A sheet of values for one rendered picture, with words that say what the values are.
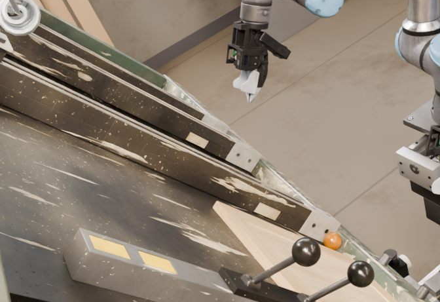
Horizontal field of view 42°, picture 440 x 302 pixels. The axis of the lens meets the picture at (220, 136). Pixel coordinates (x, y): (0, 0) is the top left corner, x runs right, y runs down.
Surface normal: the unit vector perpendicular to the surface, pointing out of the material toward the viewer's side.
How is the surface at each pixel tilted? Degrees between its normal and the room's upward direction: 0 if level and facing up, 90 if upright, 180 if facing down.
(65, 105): 90
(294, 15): 72
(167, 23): 90
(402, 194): 0
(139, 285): 90
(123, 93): 90
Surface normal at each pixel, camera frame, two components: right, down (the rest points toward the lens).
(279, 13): 0.39, 0.09
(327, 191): -0.32, -0.77
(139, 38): 0.51, 0.35
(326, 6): 0.31, 0.46
